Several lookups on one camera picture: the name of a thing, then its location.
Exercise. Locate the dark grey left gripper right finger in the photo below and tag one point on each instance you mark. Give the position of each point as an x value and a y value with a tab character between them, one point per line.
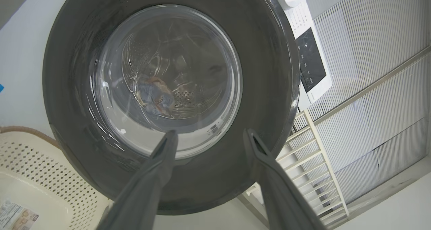
279	196

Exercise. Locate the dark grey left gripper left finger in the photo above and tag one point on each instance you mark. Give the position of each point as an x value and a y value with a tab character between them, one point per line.
141	196

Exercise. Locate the blue patterned garment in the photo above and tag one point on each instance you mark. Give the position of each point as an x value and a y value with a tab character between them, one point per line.
155	98

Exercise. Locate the dark round washer door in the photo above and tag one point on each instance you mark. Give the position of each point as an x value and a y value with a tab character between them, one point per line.
266	71

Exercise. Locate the stainless steel washing machine drum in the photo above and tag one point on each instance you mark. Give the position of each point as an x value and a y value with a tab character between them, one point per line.
188	65

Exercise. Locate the washing machine control panel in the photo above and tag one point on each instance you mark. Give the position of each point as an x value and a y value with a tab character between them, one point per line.
310	60

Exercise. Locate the white front-load washing machine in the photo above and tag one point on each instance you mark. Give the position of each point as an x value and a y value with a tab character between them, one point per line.
20	55

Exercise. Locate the white metal railing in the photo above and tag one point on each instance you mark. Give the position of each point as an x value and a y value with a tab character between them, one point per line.
313	162

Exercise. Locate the cream perforated laundry basket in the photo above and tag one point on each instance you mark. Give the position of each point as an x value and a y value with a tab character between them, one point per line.
37	169

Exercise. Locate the paper label in basket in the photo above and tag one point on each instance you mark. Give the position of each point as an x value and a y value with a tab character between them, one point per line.
17	216

